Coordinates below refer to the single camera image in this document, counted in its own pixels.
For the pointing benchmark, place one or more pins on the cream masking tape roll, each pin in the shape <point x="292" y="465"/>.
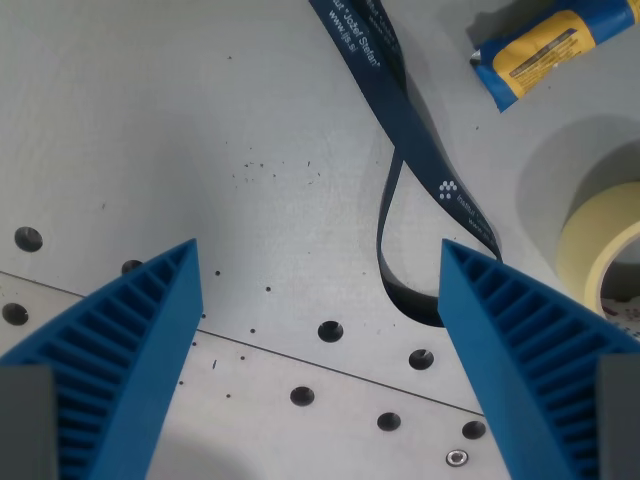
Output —
<point x="595" y="245"/>

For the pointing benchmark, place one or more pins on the silver recessed table screw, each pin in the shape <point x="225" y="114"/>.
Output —
<point x="456" y="457"/>

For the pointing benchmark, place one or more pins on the blue yellow wrapped packet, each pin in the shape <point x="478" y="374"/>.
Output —
<point x="540" y="50"/>

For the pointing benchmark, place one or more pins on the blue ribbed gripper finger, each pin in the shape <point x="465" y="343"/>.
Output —
<point x="125" y="360"/>
<point x="520" y="370"/>

